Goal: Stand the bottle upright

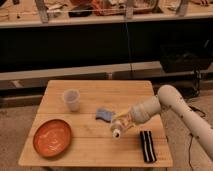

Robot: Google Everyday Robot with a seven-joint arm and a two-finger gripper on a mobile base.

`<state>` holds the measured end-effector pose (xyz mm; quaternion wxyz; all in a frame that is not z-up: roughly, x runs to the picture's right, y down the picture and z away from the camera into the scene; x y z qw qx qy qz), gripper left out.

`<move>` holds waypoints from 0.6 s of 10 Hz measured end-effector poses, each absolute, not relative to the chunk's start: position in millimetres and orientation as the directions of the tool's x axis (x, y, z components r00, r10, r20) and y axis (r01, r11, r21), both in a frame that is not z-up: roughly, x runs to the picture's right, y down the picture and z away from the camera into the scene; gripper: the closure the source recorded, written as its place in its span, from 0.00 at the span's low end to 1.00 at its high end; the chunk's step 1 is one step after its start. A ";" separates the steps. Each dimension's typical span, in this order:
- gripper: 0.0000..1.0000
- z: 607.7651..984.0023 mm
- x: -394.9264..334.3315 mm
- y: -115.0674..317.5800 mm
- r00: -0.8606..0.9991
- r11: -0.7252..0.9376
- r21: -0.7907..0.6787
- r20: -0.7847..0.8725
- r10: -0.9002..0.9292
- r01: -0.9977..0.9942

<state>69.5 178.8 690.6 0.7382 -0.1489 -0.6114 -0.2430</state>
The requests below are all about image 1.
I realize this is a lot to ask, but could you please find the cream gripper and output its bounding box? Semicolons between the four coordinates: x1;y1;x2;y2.
114;96;161;131

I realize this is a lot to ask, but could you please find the clear plastic bottle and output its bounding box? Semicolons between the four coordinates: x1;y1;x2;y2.
110;115;133;138

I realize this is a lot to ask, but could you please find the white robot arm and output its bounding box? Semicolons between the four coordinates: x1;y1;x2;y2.
111;85;213;161

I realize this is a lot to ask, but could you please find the blue cloth piece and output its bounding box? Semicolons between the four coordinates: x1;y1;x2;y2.
95;108;114;122

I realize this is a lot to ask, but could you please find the black white striped block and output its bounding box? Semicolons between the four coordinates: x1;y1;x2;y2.
140;131;157;163

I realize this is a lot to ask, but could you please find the wooden table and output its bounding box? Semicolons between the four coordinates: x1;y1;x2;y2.
19;80;173;168

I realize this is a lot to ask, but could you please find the translucent plastic cup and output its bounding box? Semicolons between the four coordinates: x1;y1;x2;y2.
62;89;80;112

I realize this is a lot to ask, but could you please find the black box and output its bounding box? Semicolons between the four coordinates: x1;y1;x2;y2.
160;43;213;73

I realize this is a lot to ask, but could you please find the orange plate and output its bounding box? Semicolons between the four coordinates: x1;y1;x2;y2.
33;119;72;158

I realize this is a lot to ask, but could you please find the wooden shelf with clutter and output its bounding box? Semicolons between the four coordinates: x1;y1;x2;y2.
0;0;213;29

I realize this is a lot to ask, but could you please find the black hanging cable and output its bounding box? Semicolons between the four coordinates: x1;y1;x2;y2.
124;19;134;75

